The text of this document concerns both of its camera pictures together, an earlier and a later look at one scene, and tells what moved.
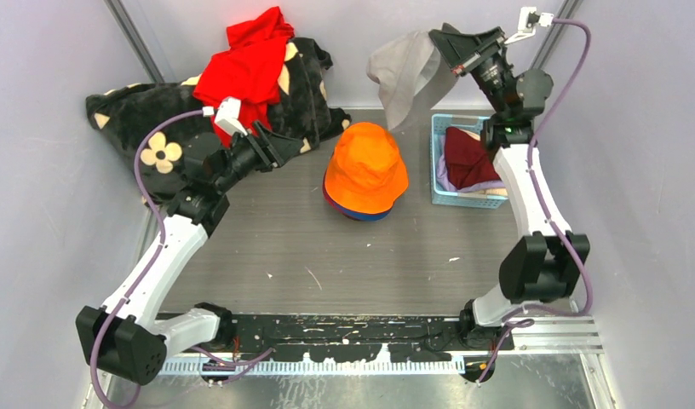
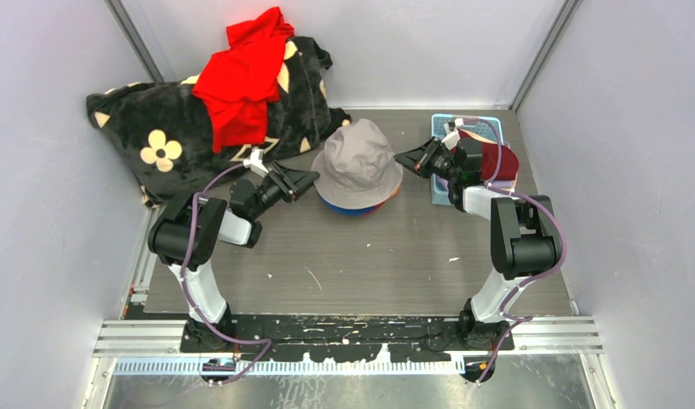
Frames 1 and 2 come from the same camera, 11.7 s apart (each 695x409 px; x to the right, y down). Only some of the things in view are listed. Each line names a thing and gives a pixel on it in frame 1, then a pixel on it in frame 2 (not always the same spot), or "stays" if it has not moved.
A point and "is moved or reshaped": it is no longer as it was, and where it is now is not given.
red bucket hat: [325, 193] -> [376, 210]
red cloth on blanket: [249, 71] stays
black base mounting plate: [358, 337] stays
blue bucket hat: [362, 216] is moved or reshaped
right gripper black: [461, 50] -> [415, 159]
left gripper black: [281, 148] -> [290, 182]
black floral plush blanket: [122, 116] stays
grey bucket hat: [403, 67] -> [357, 168]
